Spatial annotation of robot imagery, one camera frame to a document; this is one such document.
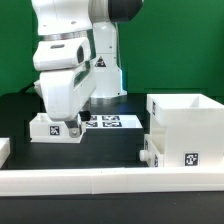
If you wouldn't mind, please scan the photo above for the white front drawer box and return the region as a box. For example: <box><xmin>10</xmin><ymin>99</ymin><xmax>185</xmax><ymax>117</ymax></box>
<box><xmin>139</xmin><ymin>134</ymin><xmax>164</xmax><ymax>167</ymax></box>

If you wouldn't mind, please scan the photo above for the white drawer cabinet frame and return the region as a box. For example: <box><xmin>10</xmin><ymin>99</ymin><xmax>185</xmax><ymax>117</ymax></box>
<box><xmin>146</xmin><ymin>94</ymin><xmax>224</xmax><ymax>167</ymax></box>

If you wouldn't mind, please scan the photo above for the black cable with connector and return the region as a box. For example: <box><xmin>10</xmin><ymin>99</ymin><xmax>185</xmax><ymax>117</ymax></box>
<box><xmin>19</xmin><ymin>83</ymin><xmax>42</xmax><ymax>94</ymax></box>

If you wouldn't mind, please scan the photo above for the white front barrier rail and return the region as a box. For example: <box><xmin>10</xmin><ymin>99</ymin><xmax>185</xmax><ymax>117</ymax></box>
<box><xmin>0</xmin><ymin>166</ymin><xmax>224</xmax><ymax>196</ymax></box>

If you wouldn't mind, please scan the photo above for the fiducial marker sheet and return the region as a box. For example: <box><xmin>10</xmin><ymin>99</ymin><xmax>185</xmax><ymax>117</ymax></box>
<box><xmin>86</xmin><ymin>115</ymin><xmax>142</xmax><ymax>129</ymax></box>

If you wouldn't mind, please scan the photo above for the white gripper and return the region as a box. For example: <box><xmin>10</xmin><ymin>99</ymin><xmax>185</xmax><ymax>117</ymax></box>
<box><xmin>33</xmin><ymin>37</ymin><xmax>96</xmax><ymax>138</ymax></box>

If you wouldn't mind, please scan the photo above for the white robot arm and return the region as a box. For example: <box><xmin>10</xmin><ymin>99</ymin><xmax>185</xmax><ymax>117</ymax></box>
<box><xmin>31</xmin><ymin>0</ymin><xmax>144</xmax><ymax>139</ymax></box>

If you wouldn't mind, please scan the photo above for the white left barrier rail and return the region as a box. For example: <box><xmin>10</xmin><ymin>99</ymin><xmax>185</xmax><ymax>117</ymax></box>
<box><xmin>0</xmin><ymin>138</ymin><xmax>10</xmax><ymax>168</ymax></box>

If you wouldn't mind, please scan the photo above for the white barrier rail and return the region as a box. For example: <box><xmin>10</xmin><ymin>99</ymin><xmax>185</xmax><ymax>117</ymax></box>
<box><xmin>0</xmin><ymin>166</ymin><xmax>224</xmax><ymax>196</ymax></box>
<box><xmin>0</xmin><ymin>138</ymin><xmax>10</xmax><ymax>168</ymax></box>

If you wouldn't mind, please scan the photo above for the white drawer box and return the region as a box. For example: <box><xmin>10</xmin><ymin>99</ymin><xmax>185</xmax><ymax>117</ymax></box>
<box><xmin>29</xmin><ymin>113</ymin><xmax>86</xmax><ymax>143</ymax></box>
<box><xmin>139</xmin><ymin>134</ymin><xmax>164</xmax><ymax>167</ymax></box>

